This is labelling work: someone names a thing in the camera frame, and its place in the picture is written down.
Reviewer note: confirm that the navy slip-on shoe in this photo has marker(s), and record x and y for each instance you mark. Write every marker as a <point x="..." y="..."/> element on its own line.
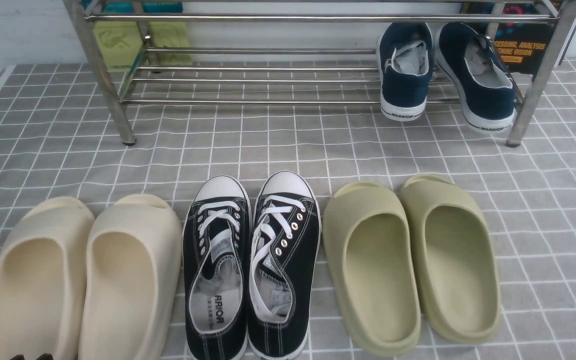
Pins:
<point x="405" y="61"/>
<point x="470" y="61"/>

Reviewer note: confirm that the green box behind rack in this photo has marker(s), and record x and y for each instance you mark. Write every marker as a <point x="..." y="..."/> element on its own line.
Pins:
<point x="120" y="42"/>

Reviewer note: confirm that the steel shoe rack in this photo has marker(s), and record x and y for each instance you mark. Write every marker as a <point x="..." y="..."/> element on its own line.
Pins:
<point x="441" y="89"/>

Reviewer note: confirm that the right black canvas sneaker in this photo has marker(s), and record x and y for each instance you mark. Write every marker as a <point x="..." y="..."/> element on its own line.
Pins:
<point x="281" y="257"/>

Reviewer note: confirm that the black canvas sneaker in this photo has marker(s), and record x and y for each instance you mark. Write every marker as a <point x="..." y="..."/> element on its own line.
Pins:
<point x="215" y="233"/>
<point x="281" y="257"/>

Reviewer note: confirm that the left black canvas sneaker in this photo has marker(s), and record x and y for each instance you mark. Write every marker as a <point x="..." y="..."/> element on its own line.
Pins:
<point x="215" y="233"/>

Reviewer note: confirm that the left olive foam slipper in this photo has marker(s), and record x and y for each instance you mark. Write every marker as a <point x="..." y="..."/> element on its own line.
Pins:
<point x="366" y="236"/>

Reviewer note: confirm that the olive foam slipper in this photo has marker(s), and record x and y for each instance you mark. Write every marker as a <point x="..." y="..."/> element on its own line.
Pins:
<point x="366" y="236"/>
<point x="453" y="258"/>

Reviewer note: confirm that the right olive foam slipper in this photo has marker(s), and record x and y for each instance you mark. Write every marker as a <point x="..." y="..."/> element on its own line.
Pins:
<point x="453" y="258"/>

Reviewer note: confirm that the right cream foam slipper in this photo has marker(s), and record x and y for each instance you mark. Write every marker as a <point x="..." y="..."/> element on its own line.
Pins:
<point x="133" y="262"/>

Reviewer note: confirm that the cream foam slipper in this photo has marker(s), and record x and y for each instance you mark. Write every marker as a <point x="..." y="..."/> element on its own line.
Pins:
<point x="133" y="262"/>
<point x="43" y="281"/>

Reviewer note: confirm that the grey checked floor cloth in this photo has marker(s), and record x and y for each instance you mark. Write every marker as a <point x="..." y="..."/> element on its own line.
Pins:
<point x="57" y="139"/>

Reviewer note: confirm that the left cream foam slipper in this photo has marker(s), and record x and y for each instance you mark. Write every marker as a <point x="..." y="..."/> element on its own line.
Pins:
<point x="43" y="281"/>

